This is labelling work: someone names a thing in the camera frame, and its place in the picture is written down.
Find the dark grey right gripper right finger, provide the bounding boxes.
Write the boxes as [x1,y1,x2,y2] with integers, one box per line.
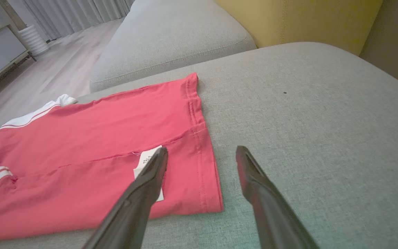
[236,146,320,249]

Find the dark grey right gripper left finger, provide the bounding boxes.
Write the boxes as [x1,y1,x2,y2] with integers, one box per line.
[83,147,168,249]

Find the red jersey with striped trim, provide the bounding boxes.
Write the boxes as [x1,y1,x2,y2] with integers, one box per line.
[0,72,224,242]

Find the large grey sofa seat cushion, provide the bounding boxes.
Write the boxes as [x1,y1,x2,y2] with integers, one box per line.
[0,41,398,249]

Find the small grey sofa seat cushion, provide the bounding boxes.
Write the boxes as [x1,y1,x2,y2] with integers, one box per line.
[89,0,257,93]

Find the white ribbed bin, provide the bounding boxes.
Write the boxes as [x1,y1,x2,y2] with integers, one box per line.
[18,24,50,56]

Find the grey pleated curtain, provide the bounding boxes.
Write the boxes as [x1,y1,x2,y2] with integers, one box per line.
[7,0,135,40]

